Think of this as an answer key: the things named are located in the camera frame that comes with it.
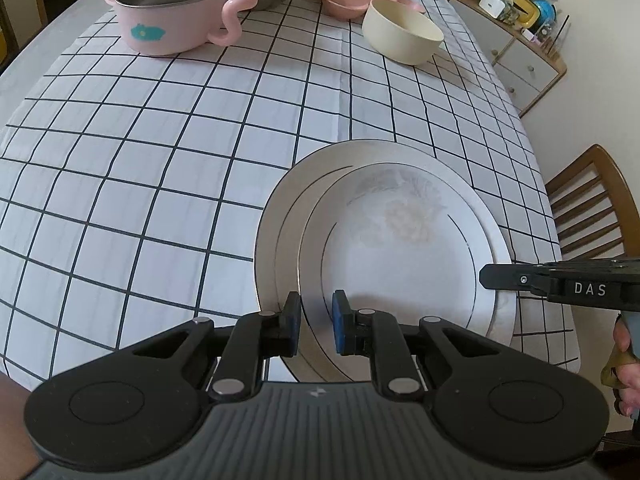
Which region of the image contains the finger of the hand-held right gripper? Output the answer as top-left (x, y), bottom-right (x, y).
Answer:
top-left (479, 260), bottom-right (551, 306)

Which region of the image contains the large white plate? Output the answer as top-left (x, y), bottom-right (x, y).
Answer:
top-left (253, 140), bottom-right (517, 386)

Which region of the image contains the white checked tablecloth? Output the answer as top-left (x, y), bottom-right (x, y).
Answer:
top-left (0, 0), bottom-right (576, 391)

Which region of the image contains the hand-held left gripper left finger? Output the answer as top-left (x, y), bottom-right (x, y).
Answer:
top-left (131, 291), bottom-right (303, 402)

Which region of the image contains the yellow plastic holder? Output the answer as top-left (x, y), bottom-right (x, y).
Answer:
top-left (505, 0), bottom-right (543, 28)

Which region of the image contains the pink pot with handle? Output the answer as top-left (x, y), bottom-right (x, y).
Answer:
top-left (104, 0), bottom-right (258, 57)

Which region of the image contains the white wooden cabinet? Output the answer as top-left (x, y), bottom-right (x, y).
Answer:
top-left (450, 0), bottom-right (568, 118)

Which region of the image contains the wooden chair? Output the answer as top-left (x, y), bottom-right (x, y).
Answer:
top-left (545, 144), bottom-right (640, 266)

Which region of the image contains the small white floral plate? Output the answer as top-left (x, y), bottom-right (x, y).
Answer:
top-left (297, 162), bottom-right (499, 386)

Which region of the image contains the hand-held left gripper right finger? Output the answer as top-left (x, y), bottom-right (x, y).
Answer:
top-left (331, 290), bottom-right (501, 402)

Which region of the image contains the person's right hand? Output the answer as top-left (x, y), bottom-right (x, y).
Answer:
top-left (612, 317), bottom-right (640, 418)

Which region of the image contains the cream bowl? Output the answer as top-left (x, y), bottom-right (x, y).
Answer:
top-left (361, 0), bottom-right (445, 66)

